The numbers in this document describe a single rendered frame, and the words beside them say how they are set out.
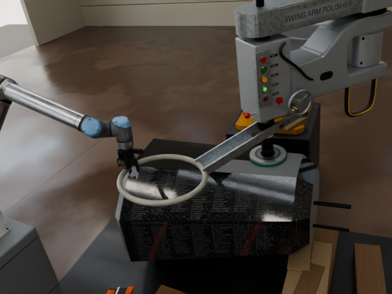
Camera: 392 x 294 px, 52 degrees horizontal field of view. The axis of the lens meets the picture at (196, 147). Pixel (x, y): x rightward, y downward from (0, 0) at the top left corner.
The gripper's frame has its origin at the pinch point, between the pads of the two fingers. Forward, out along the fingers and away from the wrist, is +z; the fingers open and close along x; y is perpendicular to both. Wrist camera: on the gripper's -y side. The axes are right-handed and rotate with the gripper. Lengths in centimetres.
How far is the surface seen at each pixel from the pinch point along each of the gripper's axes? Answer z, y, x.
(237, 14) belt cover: -85, -40, 47
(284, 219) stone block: 17, -29, 81
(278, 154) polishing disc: -3, -58, 62
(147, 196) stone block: 17.0, -5.4, 2.9
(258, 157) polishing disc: -3, -50, 53
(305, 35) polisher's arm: -61, -106, 54
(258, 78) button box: -56, -38, 60
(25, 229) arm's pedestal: 9, 59, -23
